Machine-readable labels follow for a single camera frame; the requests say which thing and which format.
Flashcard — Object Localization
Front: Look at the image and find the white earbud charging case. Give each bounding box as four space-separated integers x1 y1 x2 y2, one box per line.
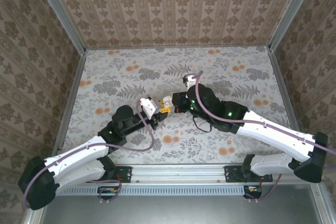
161 95 174 108

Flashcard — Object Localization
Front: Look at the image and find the aluminium base extrusion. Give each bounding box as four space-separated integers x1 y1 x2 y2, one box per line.
112 164 229 184

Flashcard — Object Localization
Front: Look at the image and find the small black connector box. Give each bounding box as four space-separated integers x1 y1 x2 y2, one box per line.
243 185 263 199
98 186 123 200

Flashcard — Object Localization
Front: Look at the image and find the grey metal panel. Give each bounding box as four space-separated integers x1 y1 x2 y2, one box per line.
22 182 336 224

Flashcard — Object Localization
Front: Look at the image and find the thin black cable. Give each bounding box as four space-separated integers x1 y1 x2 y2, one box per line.
191 115 213 133

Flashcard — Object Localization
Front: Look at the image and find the aluminium table back rail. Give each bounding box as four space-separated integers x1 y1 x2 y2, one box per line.
85 46 270 51

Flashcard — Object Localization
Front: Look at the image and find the aluminium table side rail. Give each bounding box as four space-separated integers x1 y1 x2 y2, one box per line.
267 48 300 132
52 49 87 156

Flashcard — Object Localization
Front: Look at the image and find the grey slotted cable duct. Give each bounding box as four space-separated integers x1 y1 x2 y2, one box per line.
56 184 263 196

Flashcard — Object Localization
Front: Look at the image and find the aluminium frame post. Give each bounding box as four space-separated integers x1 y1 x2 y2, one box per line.
30 0 87 55
268 0 320 51

